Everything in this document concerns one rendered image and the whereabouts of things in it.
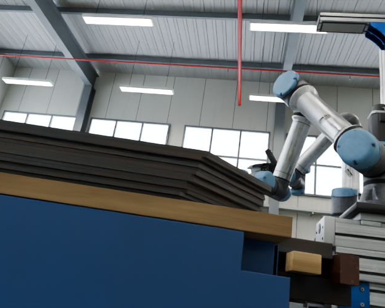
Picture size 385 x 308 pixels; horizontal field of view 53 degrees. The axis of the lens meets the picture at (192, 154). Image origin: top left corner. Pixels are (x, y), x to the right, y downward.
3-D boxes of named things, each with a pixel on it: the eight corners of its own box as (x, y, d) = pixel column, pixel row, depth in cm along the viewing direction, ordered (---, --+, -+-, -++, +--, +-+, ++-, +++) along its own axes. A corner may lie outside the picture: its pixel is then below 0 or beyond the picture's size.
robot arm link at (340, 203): (327, 212, 174) (327, 183, 178) (334, 219, 184) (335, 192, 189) (355, 212, 167) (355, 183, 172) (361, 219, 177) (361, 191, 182)
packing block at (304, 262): (291, 270, 77) (293, 250, 78) (285, 271, 82) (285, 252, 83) (321, 274, 77) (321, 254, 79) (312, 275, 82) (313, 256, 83)
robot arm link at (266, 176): (282, 176, 153) (259, 179, 160) (264, 167, 146) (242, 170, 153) (280, 195, 150) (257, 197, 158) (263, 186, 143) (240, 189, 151)
